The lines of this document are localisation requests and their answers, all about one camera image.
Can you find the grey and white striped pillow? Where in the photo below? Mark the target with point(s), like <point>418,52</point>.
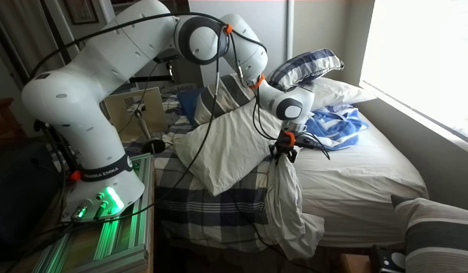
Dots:
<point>226,96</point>

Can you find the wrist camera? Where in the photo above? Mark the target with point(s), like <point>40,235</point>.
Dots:
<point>305,141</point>

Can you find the grey striped cushion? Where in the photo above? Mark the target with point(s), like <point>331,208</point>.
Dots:
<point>438,235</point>

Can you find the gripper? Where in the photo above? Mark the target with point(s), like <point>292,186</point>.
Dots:
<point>284,141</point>

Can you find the plaid duvet with white underside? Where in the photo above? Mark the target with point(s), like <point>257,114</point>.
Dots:
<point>203,212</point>

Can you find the plain blue pillow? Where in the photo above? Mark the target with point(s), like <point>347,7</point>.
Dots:
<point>189,102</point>

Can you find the window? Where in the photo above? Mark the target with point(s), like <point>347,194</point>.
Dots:
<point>423,57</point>

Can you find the framed picture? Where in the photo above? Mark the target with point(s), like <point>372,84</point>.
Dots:
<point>81,10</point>

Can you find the wooden board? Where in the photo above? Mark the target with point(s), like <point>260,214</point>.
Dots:
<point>123,113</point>

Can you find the blue and white striped blanket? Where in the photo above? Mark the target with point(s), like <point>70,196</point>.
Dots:
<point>336,127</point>

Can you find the camera on mount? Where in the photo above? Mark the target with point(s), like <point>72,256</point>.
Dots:
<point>166,64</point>

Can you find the black device with white dial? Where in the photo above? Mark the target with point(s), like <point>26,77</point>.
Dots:
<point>387,261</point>

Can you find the curtain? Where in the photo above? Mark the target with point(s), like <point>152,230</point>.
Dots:
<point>17,41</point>

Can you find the cream white pillow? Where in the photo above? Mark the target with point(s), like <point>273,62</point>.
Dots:
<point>336,93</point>

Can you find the wooden cabinet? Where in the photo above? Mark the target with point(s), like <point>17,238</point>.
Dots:
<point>2,121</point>

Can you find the large white pillow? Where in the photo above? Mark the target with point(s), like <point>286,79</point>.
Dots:
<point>230,148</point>

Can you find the blue and white striped pillow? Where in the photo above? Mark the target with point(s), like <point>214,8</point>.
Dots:
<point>302,68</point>

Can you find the wooden box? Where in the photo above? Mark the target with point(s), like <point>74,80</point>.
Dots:
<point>355,264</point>

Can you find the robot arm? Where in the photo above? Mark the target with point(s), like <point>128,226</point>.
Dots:
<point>104,68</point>

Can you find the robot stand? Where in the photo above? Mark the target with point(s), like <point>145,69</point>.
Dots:
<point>116,242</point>

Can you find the bed with white sheet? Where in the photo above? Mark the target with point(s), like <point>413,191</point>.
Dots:
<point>355,182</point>

